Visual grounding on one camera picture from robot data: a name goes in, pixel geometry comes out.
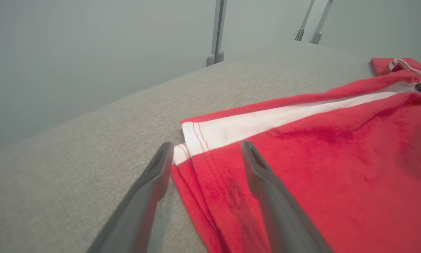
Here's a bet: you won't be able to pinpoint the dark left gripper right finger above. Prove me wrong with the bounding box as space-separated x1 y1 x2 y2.
241 140 332 253

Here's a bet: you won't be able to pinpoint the red shorts with white trim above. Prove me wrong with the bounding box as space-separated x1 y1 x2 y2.
171 69 421 253

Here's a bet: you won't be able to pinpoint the white partition panel grey frame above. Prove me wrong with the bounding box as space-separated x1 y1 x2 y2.
216 0 316 64
310 0 421 71

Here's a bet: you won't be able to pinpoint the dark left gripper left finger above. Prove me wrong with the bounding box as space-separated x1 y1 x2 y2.
87 142 175 253

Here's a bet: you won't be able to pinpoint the wide white partition panel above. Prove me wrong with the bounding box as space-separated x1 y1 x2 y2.
0 0 221 159

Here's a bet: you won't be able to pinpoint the red Bulls 23 jersey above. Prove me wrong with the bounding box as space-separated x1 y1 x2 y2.
370 57 421 77

